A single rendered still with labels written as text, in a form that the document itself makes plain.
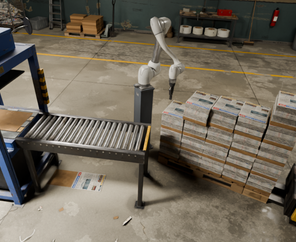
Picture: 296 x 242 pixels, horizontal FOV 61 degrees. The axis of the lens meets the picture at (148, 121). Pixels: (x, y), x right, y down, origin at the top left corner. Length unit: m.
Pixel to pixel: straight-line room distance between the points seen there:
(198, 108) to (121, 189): 1.36
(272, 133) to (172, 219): 1.41
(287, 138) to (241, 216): 1.03
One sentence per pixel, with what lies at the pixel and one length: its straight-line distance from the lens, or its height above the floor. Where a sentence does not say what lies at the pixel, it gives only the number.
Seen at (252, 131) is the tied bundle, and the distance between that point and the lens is 2.86.
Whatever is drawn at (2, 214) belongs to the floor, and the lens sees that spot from 3.32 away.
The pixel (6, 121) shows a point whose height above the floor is 0.80.
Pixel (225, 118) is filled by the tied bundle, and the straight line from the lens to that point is 2.85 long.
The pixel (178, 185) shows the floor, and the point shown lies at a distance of 3.32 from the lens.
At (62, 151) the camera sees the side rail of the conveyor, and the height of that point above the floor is 0.71.
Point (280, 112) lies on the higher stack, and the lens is 2.74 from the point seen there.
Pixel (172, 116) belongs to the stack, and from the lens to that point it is 3.03.
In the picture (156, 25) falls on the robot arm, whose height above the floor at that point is 1.78.
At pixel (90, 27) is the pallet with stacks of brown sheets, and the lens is 8.82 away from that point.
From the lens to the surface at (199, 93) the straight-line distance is 3.10.
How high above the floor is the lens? 2.45
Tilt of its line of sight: 34 degrees down
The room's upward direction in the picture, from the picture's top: 3 degrees clockwise
